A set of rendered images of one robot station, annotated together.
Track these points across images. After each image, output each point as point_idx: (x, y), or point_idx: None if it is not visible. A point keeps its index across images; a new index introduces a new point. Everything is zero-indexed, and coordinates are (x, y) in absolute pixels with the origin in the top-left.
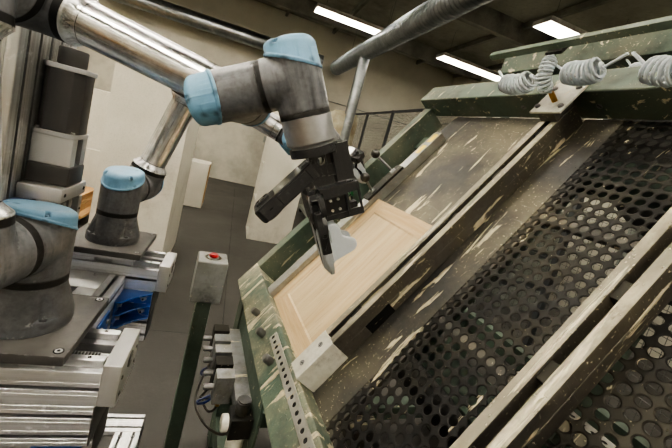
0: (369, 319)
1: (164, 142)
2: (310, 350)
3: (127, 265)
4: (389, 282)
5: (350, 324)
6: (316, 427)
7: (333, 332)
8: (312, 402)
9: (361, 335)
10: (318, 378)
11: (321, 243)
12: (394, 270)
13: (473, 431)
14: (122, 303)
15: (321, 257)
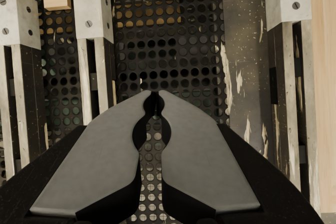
0: (277, 75)
1: None
2: None
3: None
4: (294, 123)
5: (285, 52)
6: None
7: (299, 28)
8: None
9: (272, 57)
10: None
11: (26, 166)
12: (306, 138)
13: (102, 96)
14: None
15: (163, 103)
